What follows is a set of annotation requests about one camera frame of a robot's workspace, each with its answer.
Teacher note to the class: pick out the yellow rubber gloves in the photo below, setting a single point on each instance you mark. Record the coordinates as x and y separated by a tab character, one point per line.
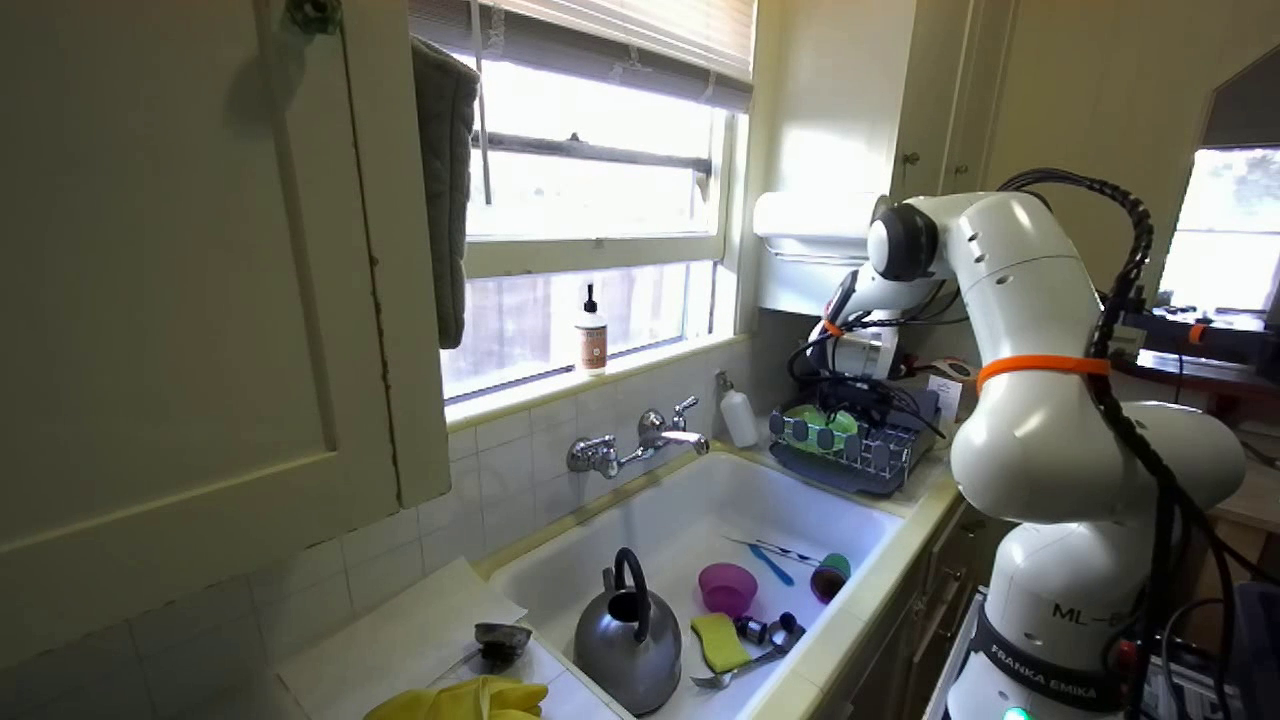
467	703

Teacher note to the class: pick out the chrome wall faucet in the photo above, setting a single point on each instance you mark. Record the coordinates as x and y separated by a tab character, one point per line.
652	434

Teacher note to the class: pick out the yellow sponge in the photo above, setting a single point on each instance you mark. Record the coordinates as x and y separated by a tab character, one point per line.
723	643

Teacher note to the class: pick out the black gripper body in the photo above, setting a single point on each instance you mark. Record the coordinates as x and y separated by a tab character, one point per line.
862	394

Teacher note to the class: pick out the white soap dispenser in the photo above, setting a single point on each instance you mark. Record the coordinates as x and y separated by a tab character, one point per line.
737	422

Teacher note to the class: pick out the metal utensil in sink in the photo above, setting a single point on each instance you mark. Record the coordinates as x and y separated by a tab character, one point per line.
744	665

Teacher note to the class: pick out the black dish rack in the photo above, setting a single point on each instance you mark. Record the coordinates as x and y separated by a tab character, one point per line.
883	483

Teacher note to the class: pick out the small metal sink strainer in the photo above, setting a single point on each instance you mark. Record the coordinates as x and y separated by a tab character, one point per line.
503	647

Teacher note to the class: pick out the cream cabinet door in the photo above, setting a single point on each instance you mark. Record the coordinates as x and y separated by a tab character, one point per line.
162	266

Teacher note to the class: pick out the brown soap bottle black pump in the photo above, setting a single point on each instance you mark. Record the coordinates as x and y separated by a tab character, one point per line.
594	343

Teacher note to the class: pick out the white ceramic sink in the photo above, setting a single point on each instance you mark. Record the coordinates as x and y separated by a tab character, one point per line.
692	523

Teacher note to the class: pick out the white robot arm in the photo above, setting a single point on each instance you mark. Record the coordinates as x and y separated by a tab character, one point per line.
1026	294

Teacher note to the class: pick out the green cup purple lid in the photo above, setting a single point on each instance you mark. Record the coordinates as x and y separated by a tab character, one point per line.
830	578

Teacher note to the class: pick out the cream window blind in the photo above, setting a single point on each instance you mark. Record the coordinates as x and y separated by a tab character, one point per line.
641	27

